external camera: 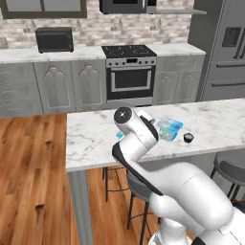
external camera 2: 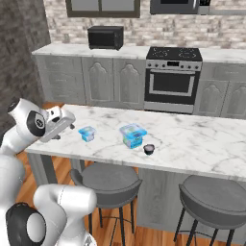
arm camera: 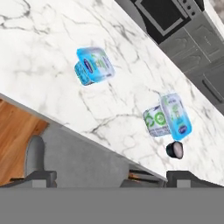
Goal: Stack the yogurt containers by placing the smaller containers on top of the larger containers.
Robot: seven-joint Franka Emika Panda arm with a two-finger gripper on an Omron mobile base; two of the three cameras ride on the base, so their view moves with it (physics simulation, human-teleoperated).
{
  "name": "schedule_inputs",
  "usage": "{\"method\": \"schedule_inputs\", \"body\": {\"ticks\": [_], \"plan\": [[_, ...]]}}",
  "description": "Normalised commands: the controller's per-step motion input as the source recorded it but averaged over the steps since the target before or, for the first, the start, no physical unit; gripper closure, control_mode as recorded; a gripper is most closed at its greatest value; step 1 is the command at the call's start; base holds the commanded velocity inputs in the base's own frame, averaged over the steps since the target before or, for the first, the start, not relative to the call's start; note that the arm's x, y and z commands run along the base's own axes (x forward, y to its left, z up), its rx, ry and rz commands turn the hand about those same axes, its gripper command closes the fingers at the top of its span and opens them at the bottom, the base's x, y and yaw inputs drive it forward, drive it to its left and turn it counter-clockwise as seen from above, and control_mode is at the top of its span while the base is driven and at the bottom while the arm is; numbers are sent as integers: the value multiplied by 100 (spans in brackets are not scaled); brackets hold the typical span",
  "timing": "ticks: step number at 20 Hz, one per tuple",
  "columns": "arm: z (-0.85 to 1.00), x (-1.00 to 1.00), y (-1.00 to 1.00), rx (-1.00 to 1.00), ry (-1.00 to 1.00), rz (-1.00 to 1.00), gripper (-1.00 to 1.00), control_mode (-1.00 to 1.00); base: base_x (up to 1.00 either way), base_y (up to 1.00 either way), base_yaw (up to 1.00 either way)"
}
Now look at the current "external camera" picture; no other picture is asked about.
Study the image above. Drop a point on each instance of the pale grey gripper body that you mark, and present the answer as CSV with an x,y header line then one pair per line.
x,y
152,121

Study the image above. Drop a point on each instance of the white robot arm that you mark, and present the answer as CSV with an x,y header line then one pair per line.
x,y
185,194

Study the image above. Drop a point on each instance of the clear blue yogurt container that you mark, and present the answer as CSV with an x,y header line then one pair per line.
x,y
169,128

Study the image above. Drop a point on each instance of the small blue yogurt container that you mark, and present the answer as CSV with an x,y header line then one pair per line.
x,y
120,136

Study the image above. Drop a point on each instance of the steel oven with black hob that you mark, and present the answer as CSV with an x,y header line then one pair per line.
x,y
130,79

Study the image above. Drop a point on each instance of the grey cupboard run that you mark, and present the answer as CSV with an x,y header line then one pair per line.
x,y
178,79
54,86

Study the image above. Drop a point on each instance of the black bar stool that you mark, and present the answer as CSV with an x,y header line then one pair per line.
x,y
138,191
231,172
115,178

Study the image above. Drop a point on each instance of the grey steel fridge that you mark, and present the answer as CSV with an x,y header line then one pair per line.
x,y
223,54

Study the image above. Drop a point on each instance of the black microwave oven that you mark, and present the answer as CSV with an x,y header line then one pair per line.
x,y
127,5

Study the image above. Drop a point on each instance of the black toaster oven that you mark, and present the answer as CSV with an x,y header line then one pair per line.
x,y
55,39

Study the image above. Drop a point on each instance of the dark framed window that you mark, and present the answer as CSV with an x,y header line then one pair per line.
x,y
44,8

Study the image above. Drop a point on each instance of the small grey box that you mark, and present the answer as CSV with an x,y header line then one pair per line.
x,y
3,42

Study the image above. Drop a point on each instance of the grey wall shelf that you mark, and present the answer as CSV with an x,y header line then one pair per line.
x,y
182,11

